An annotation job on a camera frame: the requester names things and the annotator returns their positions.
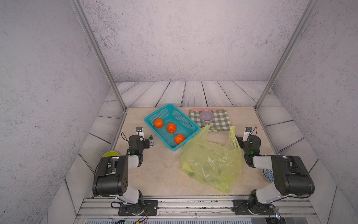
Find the teal plastic basket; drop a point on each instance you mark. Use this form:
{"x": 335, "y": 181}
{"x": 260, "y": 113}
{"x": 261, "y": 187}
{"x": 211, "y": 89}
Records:
{"x": 172, "y": 114}

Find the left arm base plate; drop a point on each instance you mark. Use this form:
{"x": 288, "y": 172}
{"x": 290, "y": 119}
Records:
{"x": 142, "y": 208}

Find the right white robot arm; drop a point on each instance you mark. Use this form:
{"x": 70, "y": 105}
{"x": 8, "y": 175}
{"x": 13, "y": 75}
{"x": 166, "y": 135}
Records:
{"x": 290, "y": 176}

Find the lime green bowl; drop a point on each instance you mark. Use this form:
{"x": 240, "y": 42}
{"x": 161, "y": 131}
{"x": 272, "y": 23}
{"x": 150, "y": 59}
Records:
{"x": 110, "y": 154}

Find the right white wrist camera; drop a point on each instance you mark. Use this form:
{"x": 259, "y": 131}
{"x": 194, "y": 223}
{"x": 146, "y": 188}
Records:
{"x": 247, "y": 133}

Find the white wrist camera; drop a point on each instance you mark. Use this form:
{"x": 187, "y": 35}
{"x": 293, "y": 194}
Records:
{"x": 247, "y": 133}
{"x": 140, "y": 132}

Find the orange fruit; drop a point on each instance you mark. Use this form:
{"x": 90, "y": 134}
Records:
{"x": 158, "y": 123}
{"x": 171, "y": 128}
{"x": 179, "y": 139}

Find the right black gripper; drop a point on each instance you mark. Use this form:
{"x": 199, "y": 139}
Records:
{"x": 240, "y": 141}

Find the blue patterned plate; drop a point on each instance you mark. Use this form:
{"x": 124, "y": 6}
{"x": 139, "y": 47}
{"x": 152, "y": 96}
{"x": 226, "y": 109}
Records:
{"x": 268, "y": 174}

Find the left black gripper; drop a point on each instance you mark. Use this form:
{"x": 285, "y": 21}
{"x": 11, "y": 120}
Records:
{"x": 146, "y": 144}

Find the green checkered cloth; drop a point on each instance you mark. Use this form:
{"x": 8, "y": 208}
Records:
{"x": 220, "y": 123}

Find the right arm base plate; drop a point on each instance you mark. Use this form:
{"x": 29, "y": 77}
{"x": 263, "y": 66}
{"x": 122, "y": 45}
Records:
{"x": 243, "y": 207}

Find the right aluminium frame post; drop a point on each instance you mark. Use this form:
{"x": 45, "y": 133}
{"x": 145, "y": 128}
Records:
{"x": 309, "y": 10}

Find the aluminium mounting rail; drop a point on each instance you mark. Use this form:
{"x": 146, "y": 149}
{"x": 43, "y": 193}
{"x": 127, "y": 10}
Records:
{"x": 227, "y": 206}

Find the aluminium frame post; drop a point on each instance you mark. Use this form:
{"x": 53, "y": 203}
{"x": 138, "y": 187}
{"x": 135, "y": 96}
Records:
{"x": 309, "y": 10}
{"x": 96, "y": 48}

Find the left aluminium frame post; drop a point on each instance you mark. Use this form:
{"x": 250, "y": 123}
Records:
{"x": 96, "y": 48}

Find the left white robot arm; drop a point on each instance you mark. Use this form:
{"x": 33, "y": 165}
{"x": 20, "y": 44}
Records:
{"x": 111, "y": 178}

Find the pink tray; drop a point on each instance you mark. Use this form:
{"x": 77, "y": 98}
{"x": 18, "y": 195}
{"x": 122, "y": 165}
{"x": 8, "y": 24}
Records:
{"x": 205, "y": 109}

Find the yellow-green plastic bag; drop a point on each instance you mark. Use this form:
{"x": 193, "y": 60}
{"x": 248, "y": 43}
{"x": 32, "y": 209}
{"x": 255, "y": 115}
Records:
{"x": 211, "y": 163}

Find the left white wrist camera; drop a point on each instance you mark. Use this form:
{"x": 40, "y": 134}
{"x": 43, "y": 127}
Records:
{"x": 140, "y": 132}

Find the lilac bowl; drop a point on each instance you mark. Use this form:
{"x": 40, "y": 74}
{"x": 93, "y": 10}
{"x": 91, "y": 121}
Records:
{"x": 206, "y": 116}

